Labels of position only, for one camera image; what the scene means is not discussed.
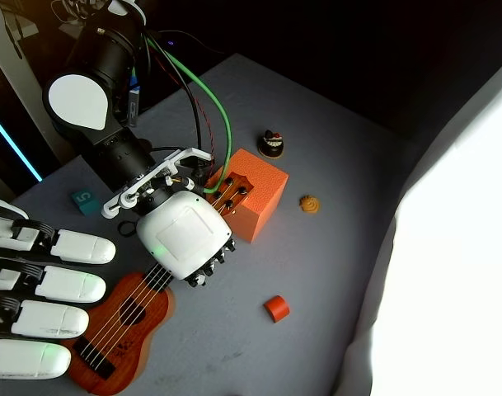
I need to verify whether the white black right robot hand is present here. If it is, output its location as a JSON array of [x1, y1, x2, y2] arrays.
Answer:
[[0, 196, 117, 380]]

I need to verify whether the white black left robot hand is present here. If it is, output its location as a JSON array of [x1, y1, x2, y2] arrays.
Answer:
[[135, 189, 237, 289]]

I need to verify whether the small brown wooden ukulele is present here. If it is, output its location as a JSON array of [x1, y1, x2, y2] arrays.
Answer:
[[60, 172, 256, 395]]

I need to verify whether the teal number five block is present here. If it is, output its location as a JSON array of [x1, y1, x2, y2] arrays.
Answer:
[[71, 189, 101, 216]]

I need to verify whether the orange foam block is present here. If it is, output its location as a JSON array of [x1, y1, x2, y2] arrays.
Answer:
[[204, 148, 289, 244]]

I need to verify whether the red cylinder block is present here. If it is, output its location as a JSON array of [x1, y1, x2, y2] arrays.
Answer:
[[263, 295, 291, 324]]

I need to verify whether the chocolate cake toy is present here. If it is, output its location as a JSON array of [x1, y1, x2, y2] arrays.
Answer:
[[256, 129, 285, 160]]

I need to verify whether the orange swirl cookie toy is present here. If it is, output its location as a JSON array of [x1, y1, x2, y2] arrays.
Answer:
[[298, 195, 321, 215]]

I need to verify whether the cyan light strip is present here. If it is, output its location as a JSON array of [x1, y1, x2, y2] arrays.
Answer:
[[0, 106, 44, 182]]

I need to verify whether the white fabric backdrop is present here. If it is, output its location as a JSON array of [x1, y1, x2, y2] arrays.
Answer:
[[332, 53, 502, 396]]

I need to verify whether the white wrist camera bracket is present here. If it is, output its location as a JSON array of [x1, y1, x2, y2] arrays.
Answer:
[[101, 148, 217, 219]]

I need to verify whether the red black twisted cable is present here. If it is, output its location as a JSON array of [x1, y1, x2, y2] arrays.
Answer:
[[155, 57, 218, 160]]

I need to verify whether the green cable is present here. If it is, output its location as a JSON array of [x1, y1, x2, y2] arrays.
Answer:
[[145, 35, 234, 196]]

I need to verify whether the thick black cable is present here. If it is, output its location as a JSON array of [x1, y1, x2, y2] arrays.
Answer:
[[141, 28, 204, 154]]

